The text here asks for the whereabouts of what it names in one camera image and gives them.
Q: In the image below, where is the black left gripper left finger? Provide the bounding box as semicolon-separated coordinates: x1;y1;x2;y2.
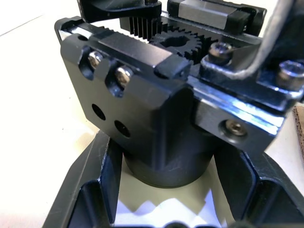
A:
44;132;124;228

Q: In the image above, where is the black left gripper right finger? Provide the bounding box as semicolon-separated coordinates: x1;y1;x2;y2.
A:
212;148;304;228

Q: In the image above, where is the black gripper body workpiece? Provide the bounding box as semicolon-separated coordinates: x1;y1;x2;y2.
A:
54;0;304;190

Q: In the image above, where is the black finger piece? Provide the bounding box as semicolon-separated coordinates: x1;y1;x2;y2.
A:
79;0;163;24

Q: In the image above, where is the brown cardboard piece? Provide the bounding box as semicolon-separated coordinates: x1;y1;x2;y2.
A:
294;106;304;158

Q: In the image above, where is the grey cable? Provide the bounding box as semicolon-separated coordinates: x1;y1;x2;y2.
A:
234;0;304;79

